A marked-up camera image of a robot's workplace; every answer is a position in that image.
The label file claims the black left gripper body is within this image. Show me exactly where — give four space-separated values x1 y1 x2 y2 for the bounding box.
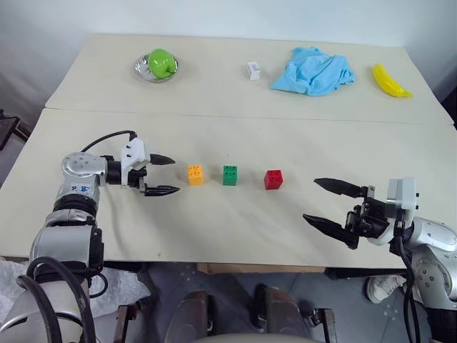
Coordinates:
127 164 149 194

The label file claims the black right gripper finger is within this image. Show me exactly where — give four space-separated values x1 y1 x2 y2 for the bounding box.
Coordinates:
313 178 366 199
302 213 359 250

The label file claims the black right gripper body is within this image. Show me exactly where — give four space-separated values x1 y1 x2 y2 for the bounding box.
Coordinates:
344 184 389 250

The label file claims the orange toy cube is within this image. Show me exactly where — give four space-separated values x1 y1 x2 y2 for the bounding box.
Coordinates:
187 164 206 187

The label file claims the red toy cube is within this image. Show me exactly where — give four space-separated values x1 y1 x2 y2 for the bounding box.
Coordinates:
263 169 284 190

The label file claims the green toy cube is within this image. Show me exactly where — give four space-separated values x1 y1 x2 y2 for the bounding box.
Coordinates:
222 165 238 187

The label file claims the white sneaker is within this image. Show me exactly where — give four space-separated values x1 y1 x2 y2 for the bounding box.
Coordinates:
366 274 408 304

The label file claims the silver metal dish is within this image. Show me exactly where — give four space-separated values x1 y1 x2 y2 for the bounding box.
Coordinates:
133 53 182 85

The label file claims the green apple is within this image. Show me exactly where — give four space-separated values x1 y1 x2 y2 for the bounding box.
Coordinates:
148 48 179 79

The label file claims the yellow toy banana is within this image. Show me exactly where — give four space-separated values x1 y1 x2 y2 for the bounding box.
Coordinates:
372 63 414 99

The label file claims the light blue cloth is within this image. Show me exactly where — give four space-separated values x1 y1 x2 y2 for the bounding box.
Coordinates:
268 46 356 97

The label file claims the small white box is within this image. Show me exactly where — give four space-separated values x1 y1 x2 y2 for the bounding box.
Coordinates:
246 61 262 81

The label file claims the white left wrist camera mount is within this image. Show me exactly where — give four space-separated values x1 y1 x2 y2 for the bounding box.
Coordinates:
120 139 150 187

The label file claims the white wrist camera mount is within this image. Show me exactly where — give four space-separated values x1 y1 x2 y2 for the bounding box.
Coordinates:
120 139 150 187
383 177 421 227

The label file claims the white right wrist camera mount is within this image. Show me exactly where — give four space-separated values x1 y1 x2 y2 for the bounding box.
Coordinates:
383 177 421 227

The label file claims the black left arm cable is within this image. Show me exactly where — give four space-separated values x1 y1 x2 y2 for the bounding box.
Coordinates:
81 130 138 152

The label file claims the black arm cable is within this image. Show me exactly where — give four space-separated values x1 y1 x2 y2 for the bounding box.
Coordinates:
81 130 138 152
395 210 419 343

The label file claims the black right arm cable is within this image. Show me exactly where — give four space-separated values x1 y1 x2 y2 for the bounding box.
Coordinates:
395 210 419 343

